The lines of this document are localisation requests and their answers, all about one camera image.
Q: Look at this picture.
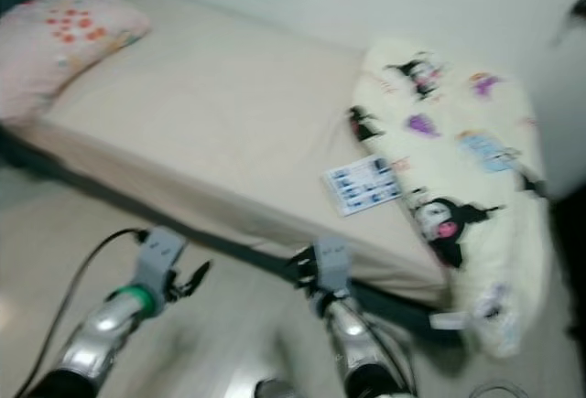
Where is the pink dotted pillow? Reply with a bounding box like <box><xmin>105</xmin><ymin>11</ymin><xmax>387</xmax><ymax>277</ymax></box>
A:
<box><xmin>0</xmin><ymin>0</ymin><xmax>152</xmax><ymax>124</ymax></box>

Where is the blue white printed card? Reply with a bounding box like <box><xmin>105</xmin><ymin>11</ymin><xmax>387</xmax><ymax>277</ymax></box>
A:
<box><xmin>323</xmin><ymin>154</ymin><xmax>404</xmax><ymax>218</ymax></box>

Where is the grey robot right leg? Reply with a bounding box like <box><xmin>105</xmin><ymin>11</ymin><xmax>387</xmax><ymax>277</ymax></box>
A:
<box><xmin>255</xmin><ymin>378</ymin><xmax>308</xmax><ymax>398</ymax></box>

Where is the small white tag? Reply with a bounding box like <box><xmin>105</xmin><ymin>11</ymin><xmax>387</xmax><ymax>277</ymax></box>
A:
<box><xmin>429</xmin><ymin>312</ymin><xmax>468</xmax><ymax>330</ymax></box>

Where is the cream sheeted mattress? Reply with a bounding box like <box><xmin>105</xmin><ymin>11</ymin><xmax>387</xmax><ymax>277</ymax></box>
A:
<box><xmin>18</xmin><ymin>0</ymin><xmax>454</xmax><ymax>312</ymax></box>

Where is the cream cartoon print blanket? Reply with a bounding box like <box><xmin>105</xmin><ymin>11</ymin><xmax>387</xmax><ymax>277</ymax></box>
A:
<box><xmin>350</xmin><ymin>37</ymin><xmax>550</xmax><ymax>362</ymax></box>

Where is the dark furniture edge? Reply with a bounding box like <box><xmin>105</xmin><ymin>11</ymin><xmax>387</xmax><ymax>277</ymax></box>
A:
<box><xmin>548</xmin><ymin>188</ymin><xmax>586</xmax><ymax>398</ymax></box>

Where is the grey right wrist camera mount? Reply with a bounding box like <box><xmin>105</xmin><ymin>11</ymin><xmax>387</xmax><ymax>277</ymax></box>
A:
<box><xmin>313</xmin><ymin>236</ymin><xmax>351</xmax><ymax>294</ymax></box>

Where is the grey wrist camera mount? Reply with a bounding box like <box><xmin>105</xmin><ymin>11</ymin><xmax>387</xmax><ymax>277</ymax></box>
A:
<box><xmin>133</xmin><ymin>226</ymin><xmax>186</xmax><ymax>312</ymax></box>
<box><xmin>313</xmin><ymin>236</ymin><xmax>351</xmax><ymax>294</ymax></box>

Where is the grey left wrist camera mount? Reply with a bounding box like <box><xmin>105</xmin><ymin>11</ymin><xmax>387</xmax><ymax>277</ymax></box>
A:
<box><xmin>133</xmin><ymin>226</ymin><xmax>186</xmax><ymax>312</ymax></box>

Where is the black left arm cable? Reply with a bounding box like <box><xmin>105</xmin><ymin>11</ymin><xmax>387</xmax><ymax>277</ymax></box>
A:
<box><xmin>14</xmin><ymin>227</ymin><xmax>147</xmax><ymax>398</ymax></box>

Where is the dark wall fixture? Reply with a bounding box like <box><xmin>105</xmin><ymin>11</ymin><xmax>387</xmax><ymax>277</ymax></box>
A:
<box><xmin>552</xmin><ymin>0</ymin><xmax>586</xmax><ymax>48</ymax></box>

